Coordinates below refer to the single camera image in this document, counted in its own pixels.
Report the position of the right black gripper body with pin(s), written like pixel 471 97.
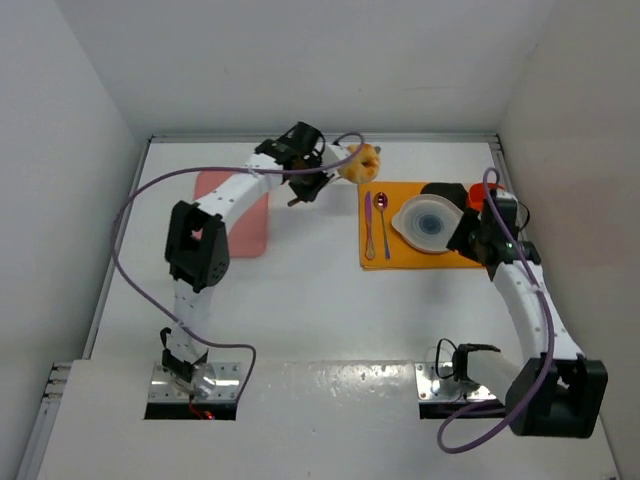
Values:
pixel 461 232

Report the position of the round glazed bread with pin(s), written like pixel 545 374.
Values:
pixel 364 167

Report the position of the metal cake server wooden handle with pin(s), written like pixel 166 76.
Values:
pixel 363 168

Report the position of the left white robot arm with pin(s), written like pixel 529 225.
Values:
pixel 197 247

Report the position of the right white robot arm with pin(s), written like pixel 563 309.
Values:
pixel 555 391

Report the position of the orange cup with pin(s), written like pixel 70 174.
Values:
pixel 476 196

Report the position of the black coaster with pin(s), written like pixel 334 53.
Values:
pixel 454 192

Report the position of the pink tray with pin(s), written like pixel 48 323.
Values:
pixel 248 237

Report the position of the iridescent spoon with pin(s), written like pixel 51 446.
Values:
pixel 381 204

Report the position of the orange placemat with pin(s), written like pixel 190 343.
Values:
pixel 403 256

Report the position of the iridescent table knife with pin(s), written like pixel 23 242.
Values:
pixel 369 242

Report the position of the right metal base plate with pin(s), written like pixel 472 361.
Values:
pixel 435 384

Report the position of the metal base plate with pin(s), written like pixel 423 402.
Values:
pixel 216 382
pixel 435 384

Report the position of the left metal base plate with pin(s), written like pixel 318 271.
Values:
pixel 216 382

